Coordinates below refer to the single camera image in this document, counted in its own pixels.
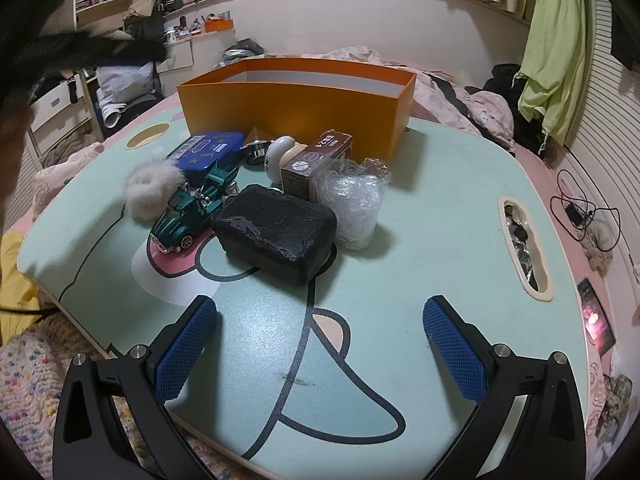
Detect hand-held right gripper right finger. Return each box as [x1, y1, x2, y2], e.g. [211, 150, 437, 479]
[422, 295, 586, 480]

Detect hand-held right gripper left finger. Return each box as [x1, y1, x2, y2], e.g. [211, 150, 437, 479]
[52, 295, 218, 480]

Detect green toy truck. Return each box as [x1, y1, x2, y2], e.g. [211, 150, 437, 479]
[149, 160, 241, 256]

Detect blue tin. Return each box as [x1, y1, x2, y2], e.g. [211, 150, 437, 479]
[167, 131, 246, 186]

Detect fluffy fur scrunchie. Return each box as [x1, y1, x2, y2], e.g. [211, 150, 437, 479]
[122, 162, 186, 221]

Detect black case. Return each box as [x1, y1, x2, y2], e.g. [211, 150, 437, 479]
[210, 184, 338, 287]

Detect clear plastic bag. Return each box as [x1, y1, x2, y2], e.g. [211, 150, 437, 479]
[314, 157, 392, 252]

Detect small silver packet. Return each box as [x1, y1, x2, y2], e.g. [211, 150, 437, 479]
[241, 127, 273, 166]

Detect small doll figurine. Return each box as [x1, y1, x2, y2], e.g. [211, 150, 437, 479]
[262, 136, 308, 183]

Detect orange cardboard box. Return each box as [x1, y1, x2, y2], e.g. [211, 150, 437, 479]
[176, 57, 417, 161]

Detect brown carton box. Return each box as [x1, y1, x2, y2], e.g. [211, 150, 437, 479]
[279, 130, 353, 198]

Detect mint cartoon-print desktop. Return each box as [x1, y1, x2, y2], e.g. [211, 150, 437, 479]
[17, 105, 603, 480]

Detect white pillow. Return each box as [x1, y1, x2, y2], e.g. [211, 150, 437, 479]
[96, 62, 163, 111]

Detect black bag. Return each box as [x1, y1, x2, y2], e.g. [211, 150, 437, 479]
[125, 15, 166, 46]

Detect white drawer unit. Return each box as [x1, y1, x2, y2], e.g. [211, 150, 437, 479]
[27, 77, 93, 153]

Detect white drawer cabinet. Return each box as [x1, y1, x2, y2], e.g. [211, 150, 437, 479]
[160, 37, 196, 73]

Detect smartphone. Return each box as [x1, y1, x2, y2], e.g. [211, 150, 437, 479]
[577, 280, 616, 356]

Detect speckled knit cloth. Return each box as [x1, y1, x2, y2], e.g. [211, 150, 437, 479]
[0, 320, 151, 480]

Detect beige fluffy item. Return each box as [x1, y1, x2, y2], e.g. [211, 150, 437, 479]
[585, 222, 616, 271]

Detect yellow cloth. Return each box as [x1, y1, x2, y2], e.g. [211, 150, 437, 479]
[0, 232, 51, 341]

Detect pink quilt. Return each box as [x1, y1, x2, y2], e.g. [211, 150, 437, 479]
[320, 46, 516, 151]

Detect black clothing pile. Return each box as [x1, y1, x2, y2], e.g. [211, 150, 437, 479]
[487, 62, 551, 156]

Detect green hanging cloth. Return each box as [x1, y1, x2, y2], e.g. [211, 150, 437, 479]
[517, 0, 593, 146]

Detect black charger cable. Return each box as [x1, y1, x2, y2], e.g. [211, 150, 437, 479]
[550, 170, 623, 251]

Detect black wall screen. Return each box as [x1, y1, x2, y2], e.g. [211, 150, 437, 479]
[610, 5, 640, 68]

